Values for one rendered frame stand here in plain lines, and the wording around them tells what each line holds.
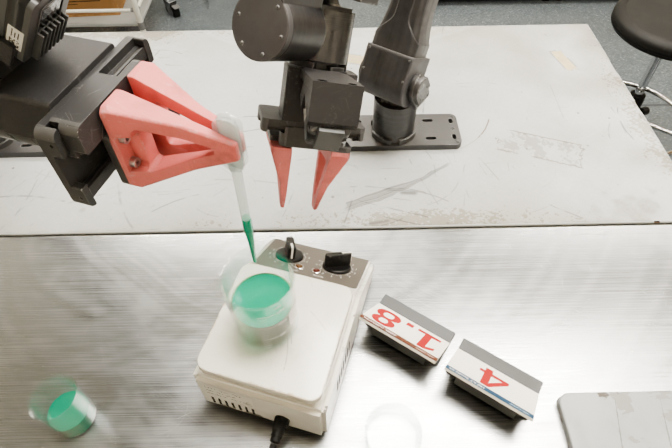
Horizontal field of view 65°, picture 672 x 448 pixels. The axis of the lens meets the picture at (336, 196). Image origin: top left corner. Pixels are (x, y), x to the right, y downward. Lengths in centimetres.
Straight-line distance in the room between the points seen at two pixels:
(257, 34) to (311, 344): 28
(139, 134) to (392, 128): 48
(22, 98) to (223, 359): 28
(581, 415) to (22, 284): 64
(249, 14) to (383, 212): 35
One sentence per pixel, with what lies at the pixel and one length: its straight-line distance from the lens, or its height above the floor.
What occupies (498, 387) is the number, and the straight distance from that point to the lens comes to 57.
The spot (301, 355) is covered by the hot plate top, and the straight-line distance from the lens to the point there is 50.
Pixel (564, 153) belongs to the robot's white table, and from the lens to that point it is 84.
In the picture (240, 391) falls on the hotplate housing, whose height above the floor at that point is 97.
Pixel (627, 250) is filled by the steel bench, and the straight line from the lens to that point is 76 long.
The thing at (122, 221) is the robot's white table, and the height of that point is 90.
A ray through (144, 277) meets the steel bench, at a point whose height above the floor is 90.
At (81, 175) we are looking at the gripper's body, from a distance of 37.
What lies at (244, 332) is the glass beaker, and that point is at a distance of 48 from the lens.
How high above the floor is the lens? 144
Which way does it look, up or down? 49 degrees down
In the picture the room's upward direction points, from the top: 1 degrees counter-clockwise
